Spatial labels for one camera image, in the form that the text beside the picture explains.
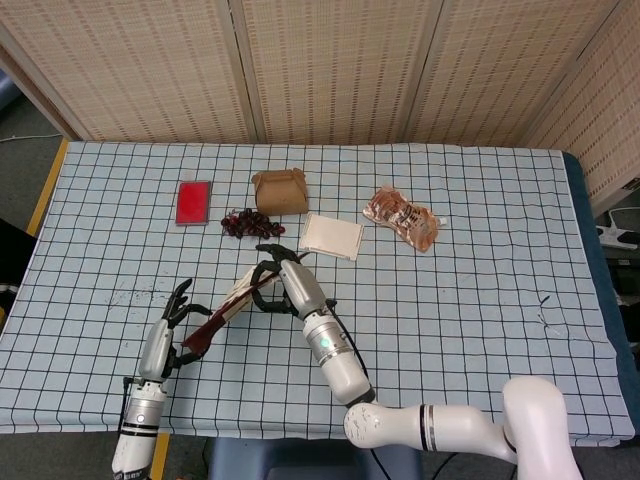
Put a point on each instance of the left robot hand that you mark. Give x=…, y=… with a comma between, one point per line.
x=161, y=345

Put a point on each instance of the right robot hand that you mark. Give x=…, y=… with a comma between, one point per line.
x=297, y=287

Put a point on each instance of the woven bamboo folding screen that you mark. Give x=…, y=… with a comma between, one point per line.
x=320, y=70

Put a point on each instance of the dark red grape bunch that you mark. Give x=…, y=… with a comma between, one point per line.
x=250, y=223

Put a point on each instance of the dark red fan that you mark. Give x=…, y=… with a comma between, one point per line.
x=240, y=300

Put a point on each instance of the blue padded chair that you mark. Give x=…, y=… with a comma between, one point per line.
x=310, y=460

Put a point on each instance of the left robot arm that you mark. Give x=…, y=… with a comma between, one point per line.
x=135, y=430

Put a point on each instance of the brown kraft gable box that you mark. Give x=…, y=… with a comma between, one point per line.
x=280, y=194

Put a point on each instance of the red ink stamp pad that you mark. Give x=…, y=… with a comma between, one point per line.
x=193, y=202

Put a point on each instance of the blue checked tablecloth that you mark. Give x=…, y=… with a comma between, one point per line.
x=450, y=310

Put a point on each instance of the brown sauce spout pouch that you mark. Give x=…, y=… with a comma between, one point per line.
x=405, y=217

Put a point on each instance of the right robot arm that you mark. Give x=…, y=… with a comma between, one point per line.
x=440, y=400

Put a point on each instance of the white plastic tray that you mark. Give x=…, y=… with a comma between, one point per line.
x=332, y=235

